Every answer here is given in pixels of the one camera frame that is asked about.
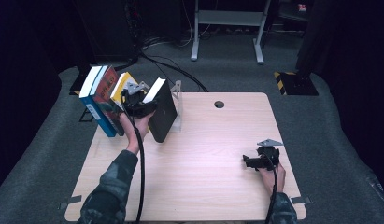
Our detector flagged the black book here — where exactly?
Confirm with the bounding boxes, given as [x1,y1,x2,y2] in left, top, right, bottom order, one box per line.
[142,77,178,144]

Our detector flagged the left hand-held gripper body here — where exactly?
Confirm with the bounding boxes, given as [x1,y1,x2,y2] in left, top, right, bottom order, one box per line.
[119,80,150,119]

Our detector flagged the dark cabinet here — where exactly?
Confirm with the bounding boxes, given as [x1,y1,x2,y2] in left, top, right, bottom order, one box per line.
[72,0,139,64]

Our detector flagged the grey tape strip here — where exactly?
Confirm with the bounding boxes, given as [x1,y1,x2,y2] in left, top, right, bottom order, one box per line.
[57,195,82,210]
[292,195,313,205]

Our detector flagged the hand-held gripper black cable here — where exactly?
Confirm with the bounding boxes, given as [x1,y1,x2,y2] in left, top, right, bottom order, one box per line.
[121,91,147,224]
[263,154,279,224]

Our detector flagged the white metal stand frame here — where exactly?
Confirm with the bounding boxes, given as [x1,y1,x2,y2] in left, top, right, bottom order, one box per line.
[190,0,272,65]

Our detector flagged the yellow book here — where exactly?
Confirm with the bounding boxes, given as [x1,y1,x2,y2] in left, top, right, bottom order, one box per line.
[110,71,141,111]

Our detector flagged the black floor cables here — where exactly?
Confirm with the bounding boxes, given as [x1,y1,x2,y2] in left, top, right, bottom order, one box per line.
[139,50,209,93]

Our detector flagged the person's right hand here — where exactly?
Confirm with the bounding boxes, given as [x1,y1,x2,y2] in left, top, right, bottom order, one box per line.
[258,162,288,195]

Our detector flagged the grey expandable metal bookend rack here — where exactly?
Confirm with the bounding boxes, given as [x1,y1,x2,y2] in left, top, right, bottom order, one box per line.
[168,79,183,132]

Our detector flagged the red illustrated book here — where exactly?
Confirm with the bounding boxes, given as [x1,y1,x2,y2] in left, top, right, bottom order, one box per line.
[91,64,126,137]

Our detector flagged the blue book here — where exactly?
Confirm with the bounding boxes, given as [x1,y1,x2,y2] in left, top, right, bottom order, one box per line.
[78,64,118,138]

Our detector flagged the person's left hand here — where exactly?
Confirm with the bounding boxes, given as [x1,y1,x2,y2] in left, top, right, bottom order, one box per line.
[119,110,155,154]

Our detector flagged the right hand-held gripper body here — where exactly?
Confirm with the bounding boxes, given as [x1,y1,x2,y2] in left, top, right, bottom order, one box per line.
[254,138,284,172]

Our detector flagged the left hand-held gripper black cable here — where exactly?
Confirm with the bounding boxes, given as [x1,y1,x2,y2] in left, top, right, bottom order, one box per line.
[121,91,147,224]

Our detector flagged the right hand-held gripper black cable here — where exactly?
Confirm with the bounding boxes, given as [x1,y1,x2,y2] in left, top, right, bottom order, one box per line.
[263,154,279,224]

